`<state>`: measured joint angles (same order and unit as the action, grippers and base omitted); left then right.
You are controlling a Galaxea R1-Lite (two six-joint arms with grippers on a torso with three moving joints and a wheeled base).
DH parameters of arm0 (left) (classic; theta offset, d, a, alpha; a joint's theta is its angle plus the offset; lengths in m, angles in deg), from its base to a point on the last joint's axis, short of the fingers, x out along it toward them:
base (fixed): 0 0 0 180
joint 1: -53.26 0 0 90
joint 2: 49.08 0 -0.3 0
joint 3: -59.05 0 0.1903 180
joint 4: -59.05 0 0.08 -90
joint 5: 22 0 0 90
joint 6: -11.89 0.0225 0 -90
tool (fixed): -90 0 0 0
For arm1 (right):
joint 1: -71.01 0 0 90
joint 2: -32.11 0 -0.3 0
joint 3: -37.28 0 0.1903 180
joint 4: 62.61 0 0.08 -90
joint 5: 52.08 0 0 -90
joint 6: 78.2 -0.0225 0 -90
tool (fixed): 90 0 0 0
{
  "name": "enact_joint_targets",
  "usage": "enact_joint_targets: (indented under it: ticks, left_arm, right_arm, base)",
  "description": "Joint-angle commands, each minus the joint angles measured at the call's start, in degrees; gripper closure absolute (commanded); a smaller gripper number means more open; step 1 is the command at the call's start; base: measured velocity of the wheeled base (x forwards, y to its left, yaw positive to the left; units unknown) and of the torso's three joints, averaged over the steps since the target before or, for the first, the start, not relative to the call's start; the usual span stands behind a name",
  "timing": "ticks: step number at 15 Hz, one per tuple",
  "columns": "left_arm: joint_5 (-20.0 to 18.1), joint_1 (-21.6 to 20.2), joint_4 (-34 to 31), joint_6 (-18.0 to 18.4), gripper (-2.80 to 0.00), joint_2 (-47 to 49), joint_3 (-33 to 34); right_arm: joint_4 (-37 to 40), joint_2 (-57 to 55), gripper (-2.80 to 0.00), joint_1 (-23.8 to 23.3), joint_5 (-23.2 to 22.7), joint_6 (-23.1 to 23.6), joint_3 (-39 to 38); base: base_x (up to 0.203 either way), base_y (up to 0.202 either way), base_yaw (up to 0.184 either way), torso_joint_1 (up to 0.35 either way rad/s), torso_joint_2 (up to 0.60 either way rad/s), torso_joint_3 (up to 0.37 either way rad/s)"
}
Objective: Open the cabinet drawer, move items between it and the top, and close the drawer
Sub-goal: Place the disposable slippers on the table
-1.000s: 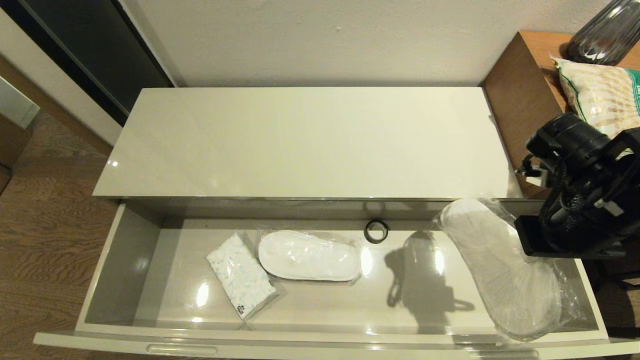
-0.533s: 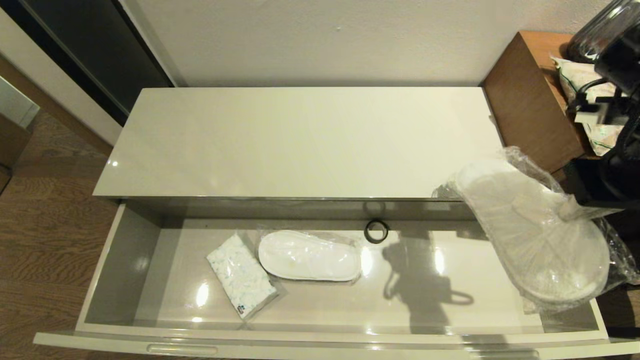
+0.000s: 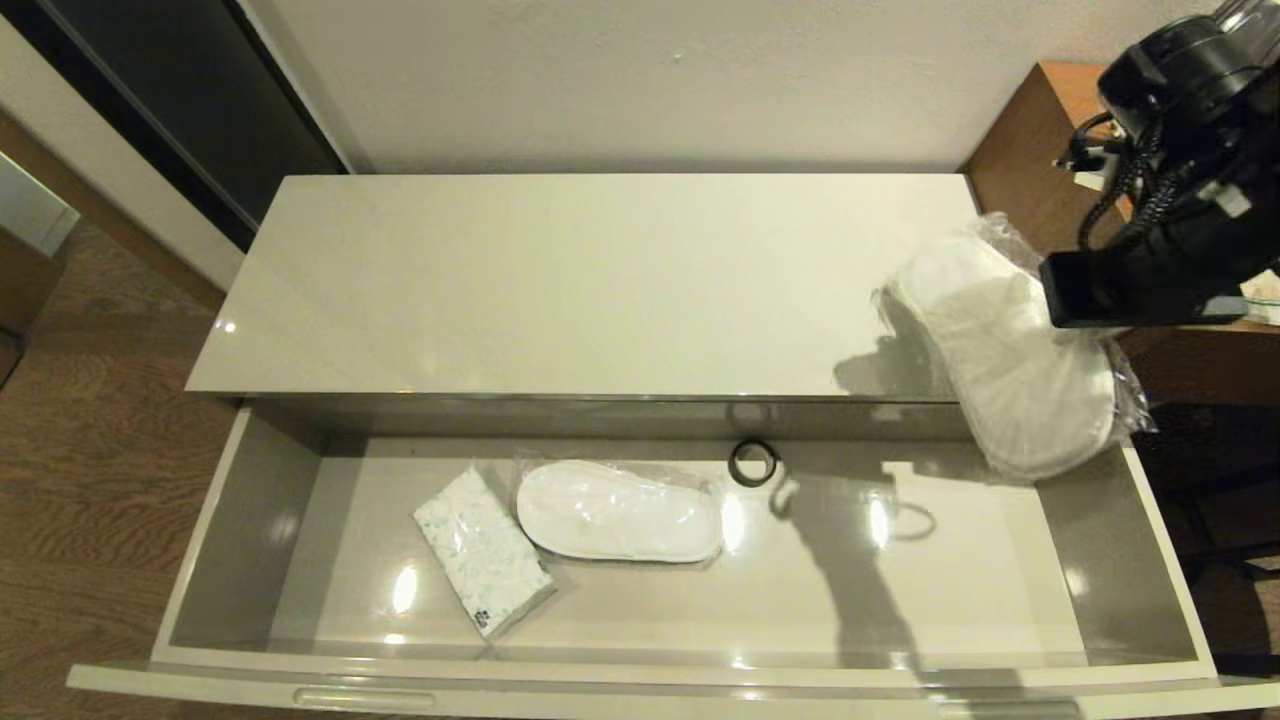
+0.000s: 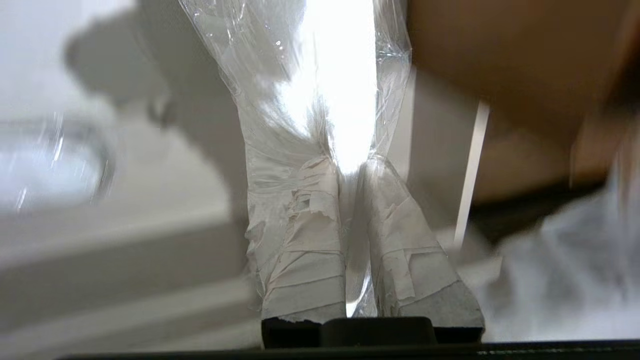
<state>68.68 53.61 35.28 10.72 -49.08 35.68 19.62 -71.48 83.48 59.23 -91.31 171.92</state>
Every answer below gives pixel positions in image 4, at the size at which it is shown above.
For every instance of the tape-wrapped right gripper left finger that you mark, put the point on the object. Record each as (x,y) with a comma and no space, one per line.
(310,260)

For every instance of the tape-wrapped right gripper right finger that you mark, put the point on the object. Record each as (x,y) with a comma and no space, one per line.
(410,260)

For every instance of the white slipper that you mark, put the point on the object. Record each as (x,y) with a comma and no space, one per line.
(50,170)
(330,90)

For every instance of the grey glossy drawer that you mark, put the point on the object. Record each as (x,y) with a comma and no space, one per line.
(125,250)

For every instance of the black tape roll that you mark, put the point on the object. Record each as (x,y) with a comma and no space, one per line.
(161,111)

